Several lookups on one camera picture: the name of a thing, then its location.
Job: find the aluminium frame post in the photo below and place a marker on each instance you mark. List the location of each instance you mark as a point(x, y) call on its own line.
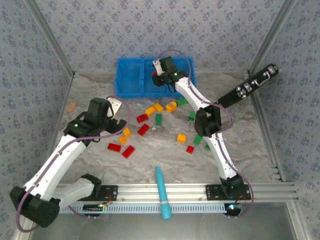
point(51, 37)
point(269, 37)

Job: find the aluminium side rail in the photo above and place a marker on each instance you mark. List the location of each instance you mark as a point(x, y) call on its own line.
point(270, 150)

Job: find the green lego brick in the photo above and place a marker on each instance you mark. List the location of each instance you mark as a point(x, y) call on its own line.
point(158, 119)
point(207, 147)
point(192, 115)
point(197, 139)
point(182, 101)

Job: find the orange rounded lego piece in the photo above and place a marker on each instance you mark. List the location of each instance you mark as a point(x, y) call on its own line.
point(171, 106)

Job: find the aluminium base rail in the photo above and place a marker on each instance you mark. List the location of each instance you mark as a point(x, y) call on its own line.
point(175, 192)

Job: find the small orange flat tag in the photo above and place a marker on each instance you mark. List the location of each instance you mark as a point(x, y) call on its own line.
point(70, 107)

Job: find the small red lego brick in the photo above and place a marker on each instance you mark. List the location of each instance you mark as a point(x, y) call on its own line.
point(190, 149)

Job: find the black case with metal latches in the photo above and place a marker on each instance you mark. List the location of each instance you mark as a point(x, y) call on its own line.
point(232, 98)

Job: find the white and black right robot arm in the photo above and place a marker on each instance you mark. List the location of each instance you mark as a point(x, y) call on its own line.
point(220, 155)

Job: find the teal pen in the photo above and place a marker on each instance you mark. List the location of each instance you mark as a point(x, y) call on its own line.
point(163, 200)

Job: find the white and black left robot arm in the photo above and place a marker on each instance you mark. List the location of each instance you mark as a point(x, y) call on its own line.
point(56, 158)

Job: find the blue three-compartment plastic bin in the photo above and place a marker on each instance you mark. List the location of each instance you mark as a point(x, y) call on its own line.
point(130, 80)

